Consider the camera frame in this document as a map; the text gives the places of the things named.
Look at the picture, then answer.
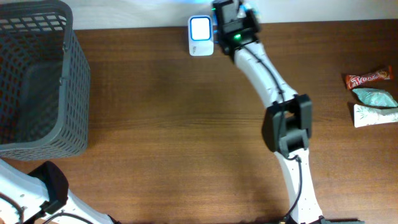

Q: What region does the orange chocolate bar wrapper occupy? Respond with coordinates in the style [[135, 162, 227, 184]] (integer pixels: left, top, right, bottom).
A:
[[345, 65, 394, 90]]

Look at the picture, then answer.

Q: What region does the teal wet wipes pack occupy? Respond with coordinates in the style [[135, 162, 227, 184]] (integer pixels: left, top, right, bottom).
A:
[[353, 88, 397, 108]]

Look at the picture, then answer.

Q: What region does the white floral cream tube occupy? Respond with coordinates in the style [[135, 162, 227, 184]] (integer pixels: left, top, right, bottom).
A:
[[353, 105, 397, 128]]

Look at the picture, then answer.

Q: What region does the small green tissue pack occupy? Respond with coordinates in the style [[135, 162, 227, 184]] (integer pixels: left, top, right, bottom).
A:
[[237, 1, 259, 19]]

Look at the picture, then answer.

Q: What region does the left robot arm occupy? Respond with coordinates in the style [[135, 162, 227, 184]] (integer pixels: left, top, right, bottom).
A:
[[1, 160, 119, 224]]

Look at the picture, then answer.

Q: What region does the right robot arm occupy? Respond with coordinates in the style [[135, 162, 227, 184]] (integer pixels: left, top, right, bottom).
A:
[[212, 1, 326, 223]]

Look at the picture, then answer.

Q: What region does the white barcode scanner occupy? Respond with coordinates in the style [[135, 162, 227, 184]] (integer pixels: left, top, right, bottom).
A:
[[188, 15, 214, 57]]

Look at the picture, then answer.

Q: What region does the grey plastic mesh basket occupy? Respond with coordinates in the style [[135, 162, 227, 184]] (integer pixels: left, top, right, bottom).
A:
[[1, 1, 91, 161]]

